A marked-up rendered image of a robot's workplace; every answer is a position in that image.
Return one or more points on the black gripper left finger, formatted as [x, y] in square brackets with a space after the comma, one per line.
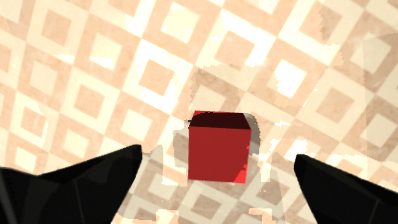
[89, 192]

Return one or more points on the red block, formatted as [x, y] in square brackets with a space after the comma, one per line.
[219, 144]

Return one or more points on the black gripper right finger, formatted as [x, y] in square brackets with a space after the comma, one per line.
[336, 196]

